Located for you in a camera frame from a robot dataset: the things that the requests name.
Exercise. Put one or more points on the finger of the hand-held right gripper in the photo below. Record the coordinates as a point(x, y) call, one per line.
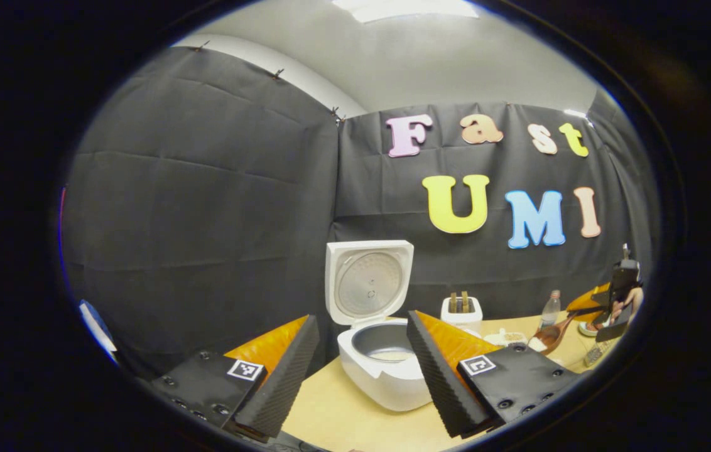
point(613, 326)
point(588, 300)

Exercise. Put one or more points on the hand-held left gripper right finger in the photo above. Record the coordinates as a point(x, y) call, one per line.
point(440, 376)

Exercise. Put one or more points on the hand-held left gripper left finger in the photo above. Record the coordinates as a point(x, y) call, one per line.
point(283, 383)

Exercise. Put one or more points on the brown wooden spoon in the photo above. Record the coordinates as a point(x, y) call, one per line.
point(553, 339)

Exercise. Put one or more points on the white rice cooker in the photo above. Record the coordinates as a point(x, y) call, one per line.
point(380, 383)

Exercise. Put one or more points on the white divided rice dish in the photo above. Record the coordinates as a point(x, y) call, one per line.
point(506, 338)

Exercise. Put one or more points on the pale green plate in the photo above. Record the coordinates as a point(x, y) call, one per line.
point(588, 329)

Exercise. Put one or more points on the clear plastic water bottle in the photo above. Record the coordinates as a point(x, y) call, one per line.
point(550, 314)

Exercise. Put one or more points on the white toaster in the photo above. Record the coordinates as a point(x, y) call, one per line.
point(462, 320)

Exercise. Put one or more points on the brown bread slice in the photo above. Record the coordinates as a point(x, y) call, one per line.
point(465, 302)
point(453, 303)

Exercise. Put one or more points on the black backdrop cloth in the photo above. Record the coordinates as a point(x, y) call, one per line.
point(205, 201)

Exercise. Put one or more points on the small metal cloth clip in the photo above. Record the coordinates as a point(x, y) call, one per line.
point(338, 114)
point(203, 45)
point(277, 73)

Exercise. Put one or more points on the wide ceiling light panel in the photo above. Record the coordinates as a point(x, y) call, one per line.
point(412, 7)

